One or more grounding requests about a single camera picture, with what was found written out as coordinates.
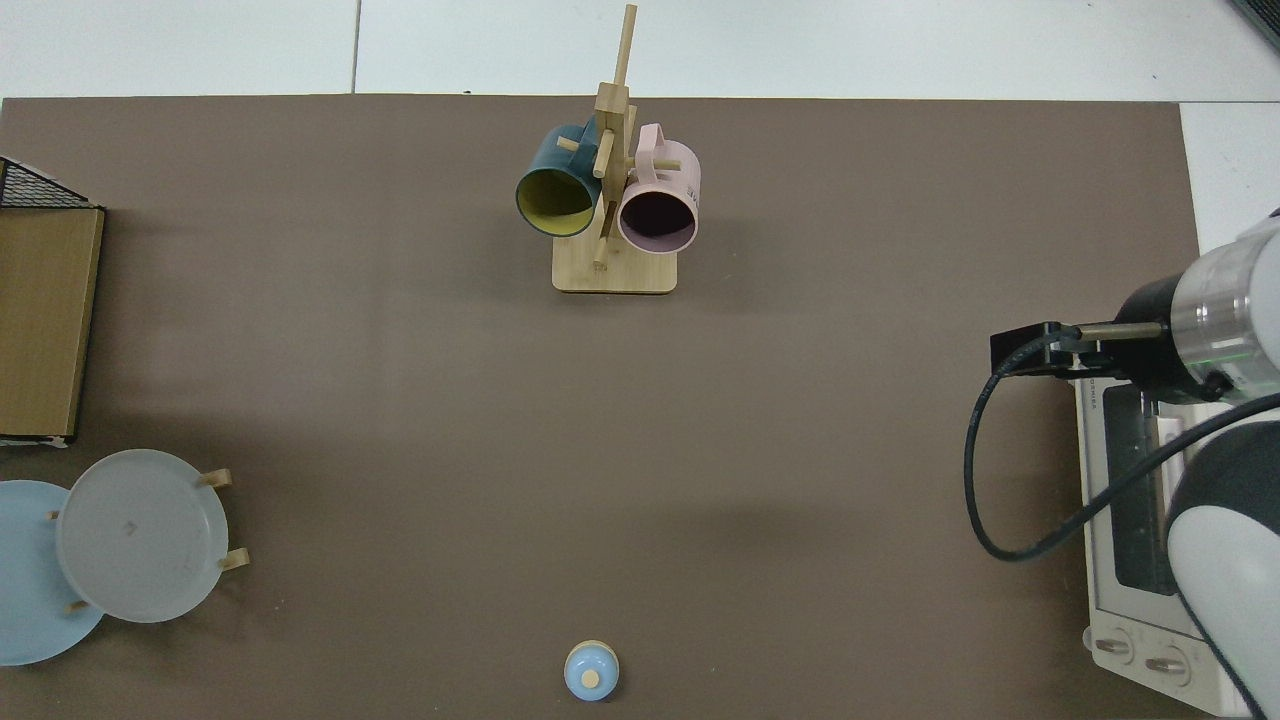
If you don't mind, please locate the brown table cloth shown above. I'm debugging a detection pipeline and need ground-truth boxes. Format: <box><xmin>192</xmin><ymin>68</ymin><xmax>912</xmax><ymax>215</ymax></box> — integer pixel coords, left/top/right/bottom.
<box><xmin>0</xmin><ymin>95</ymin><xmax>1201</xmax><ymax>720</ymax></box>

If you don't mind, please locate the wire basket with wooden floor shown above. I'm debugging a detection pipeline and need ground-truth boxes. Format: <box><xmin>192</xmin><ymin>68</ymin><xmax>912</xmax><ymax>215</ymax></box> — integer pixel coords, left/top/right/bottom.
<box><xmin>0</xmin><ymin>155</ymin><xmax>106</xmax><ymax>448</ymax></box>

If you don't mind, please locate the small blue round thing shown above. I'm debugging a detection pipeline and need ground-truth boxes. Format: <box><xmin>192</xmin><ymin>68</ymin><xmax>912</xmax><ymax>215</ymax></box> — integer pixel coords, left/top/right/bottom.
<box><xmin>564</xmin><ymin>640</ymin><xmax>621</xmax><ymax>703</ymax></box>

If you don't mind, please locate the pink cup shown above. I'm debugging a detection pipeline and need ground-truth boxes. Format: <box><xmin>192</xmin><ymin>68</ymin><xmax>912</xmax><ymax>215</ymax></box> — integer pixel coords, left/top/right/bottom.
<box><xmin>617</xmin><ymin>123</ymin><xmax>702</xmax><ymax>255</ymax></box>

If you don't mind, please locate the pale toaster oven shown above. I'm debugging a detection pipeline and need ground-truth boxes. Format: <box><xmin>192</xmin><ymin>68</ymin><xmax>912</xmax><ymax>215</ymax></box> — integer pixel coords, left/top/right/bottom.
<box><xmin>1072</xmin><ymin>375</ymin><xmax>1280</xmax><ymax>717</ymax></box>

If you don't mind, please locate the grey plate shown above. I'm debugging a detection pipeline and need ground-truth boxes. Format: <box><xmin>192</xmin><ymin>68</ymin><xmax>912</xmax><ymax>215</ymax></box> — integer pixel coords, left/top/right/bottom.
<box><xmin>55</xmin><ymin>449</ymin><xmax>230</xmax><ymax>624</ymax></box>

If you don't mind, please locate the dark grey flat panel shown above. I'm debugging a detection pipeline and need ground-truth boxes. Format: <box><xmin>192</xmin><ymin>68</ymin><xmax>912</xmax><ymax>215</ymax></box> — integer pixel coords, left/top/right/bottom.
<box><xmin>1225</xmin><ymin>0</ymin><xmax>1280</xmax><ymax>51</ymax></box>

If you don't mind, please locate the dark teal cup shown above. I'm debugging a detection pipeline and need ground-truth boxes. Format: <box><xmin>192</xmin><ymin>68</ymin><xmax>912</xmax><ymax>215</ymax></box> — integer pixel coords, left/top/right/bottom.
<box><xmin>515</xmin><ymin>122</ymin><xmax>604</xmax><ymax>239</ymax></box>

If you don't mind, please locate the wooden cup stand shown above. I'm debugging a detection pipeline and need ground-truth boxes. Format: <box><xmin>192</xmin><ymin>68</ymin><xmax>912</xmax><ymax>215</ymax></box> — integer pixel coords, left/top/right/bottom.
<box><xmin>552</xmin><ymin>3</ymin><xmax>679</xmax><ymax>296</ymax></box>

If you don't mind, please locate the wooden plate rack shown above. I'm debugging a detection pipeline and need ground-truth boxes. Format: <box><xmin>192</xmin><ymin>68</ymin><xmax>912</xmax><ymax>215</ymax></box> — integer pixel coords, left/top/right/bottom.
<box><xmin>45</xmin><ymin>468</ymin><xmax>251</xmax><ymax>613</ymax></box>

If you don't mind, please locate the light blue plate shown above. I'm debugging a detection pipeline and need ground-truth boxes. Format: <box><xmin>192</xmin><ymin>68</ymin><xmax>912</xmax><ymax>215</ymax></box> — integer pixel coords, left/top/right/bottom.
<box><xmin>0</xmin><ymin>480</ymin><xmax>106</xmax><ymax>667</ymax></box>

